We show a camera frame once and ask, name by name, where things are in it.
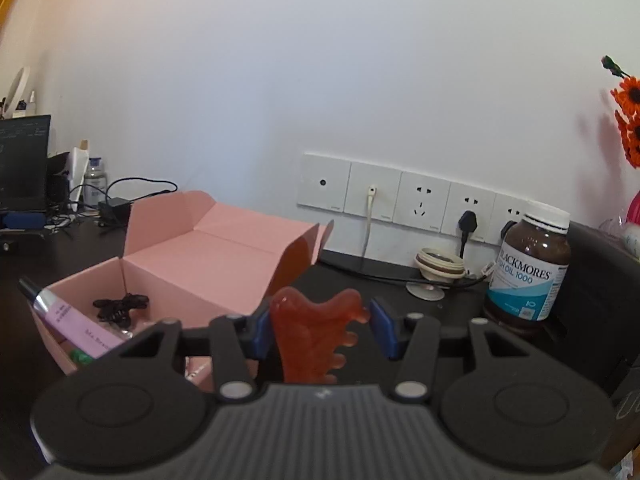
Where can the white power socket plate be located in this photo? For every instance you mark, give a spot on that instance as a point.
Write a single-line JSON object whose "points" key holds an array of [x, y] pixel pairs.
{"points": [[507, 207], [482, 210], [422, 202]]}

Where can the grey round disc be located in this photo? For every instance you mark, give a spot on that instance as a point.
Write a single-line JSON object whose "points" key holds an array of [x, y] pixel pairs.
{"points": [[425, 291]]}

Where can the small green item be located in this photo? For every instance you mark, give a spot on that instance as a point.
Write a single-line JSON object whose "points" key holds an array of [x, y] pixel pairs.
{"points": [[80, 357]]}

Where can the black laptop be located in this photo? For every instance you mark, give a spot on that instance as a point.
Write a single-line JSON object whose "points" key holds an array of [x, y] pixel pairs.
{"points": [[25, 160]]}

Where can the white coax wall plate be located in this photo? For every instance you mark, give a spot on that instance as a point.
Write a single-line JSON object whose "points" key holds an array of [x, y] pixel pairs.
{"points": [[322, 182]]}

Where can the lilac cosmetic tube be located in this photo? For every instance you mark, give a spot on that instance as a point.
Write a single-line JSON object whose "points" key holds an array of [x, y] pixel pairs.
{"points": [[75, 322]]}

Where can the red vase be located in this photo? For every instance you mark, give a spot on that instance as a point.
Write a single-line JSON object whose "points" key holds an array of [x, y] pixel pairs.
{"points": [[635, 210]]}

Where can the white network wall plate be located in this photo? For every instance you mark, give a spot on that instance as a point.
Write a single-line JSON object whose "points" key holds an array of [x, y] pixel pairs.
{"points": [[385, 195]]}

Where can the cream round lid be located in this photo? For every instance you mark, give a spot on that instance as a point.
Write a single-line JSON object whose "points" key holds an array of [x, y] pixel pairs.
{"points": [[440, 262]]}

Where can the pink cardboard box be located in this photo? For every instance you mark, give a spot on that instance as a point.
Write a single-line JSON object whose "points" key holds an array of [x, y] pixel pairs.
{"points": [[225, 260]]}

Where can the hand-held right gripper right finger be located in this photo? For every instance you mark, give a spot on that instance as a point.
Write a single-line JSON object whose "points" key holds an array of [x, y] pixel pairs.
{"points": [[382, 330]]}

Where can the white paper package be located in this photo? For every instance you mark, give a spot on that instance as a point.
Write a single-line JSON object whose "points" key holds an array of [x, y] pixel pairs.
{"points": [[77, 175]]}

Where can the clear plastic wrapper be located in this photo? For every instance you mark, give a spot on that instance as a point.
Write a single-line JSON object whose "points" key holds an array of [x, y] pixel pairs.
{"points": [[630, 240]]}

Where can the clear water bottle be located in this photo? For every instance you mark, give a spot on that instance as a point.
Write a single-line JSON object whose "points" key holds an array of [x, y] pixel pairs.
{"points": [[95, 180]]}

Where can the blue case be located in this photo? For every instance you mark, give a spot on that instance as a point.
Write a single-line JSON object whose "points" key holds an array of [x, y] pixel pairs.
{"points": [[22, 220]]}

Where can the black power plug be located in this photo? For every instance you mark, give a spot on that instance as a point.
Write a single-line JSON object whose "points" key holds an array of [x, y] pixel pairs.
{"points": [[508, 230], [467, 222]]}

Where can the black appliance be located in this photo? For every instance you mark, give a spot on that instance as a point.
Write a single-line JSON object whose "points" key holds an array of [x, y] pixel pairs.
{"points": [[600, 285]]}

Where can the brown supplement bottle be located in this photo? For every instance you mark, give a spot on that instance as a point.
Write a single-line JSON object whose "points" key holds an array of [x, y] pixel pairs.
{"points": [[527, 270]]}

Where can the red massage comb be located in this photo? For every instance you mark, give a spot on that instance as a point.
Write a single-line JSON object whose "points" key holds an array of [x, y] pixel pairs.
{"points": [[305, 335]]}

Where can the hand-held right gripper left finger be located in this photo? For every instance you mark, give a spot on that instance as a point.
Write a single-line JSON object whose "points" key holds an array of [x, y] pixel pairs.
{"points": [[262, 332]]}

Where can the black power adapter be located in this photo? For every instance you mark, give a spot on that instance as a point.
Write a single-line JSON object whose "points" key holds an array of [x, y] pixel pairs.
{"points": [[114, 212]]}

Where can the white round mirror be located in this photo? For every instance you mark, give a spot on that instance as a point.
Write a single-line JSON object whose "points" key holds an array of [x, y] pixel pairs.
{"points": [[17, 85]]}

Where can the orange artificial flowers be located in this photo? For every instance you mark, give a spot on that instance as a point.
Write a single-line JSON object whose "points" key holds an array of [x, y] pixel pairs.
{"points": [[630, 120]]}

